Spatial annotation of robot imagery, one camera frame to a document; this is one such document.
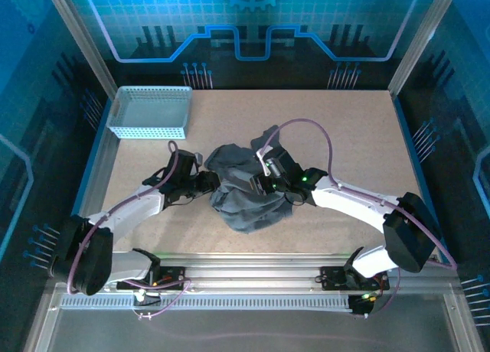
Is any grey t-shirt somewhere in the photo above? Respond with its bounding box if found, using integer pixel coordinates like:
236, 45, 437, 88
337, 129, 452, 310
204, 125, 296, 235

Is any light blue plastic basket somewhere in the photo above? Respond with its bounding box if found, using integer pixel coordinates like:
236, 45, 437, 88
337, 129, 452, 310
106, 85, 193, 141

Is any grey metal front plate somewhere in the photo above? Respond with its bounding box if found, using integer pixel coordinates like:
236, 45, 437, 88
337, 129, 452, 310
26, 309, 483, 352

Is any black controller box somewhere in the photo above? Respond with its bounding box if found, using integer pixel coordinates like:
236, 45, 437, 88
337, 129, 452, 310
348, 292, 384, 318

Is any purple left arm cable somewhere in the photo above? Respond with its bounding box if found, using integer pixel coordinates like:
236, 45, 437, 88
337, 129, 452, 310
67, 139, 192, 321

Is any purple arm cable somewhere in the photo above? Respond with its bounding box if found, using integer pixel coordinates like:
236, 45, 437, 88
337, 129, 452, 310
67, 139, 192, 321
263, 118, 459, 319

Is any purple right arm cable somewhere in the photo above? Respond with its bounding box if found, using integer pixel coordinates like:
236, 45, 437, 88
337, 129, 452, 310
263, 118, 459, 319

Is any aluminium mounting rail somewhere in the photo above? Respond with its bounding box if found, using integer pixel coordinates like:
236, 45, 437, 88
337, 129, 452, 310
49, 252, 460, 292

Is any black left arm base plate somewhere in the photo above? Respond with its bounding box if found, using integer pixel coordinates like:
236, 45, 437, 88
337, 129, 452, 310
116, 266, 188, 292

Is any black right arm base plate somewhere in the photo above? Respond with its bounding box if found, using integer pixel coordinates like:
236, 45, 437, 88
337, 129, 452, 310
319, 266, 390, 292

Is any slotted grey cable duct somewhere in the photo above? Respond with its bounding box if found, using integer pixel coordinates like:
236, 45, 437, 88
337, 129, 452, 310
60, 293, 353, 311

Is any aluminium frame post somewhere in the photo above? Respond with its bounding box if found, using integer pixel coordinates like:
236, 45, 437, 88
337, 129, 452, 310
387, 0, 462, 99
41, 0, 119, 97

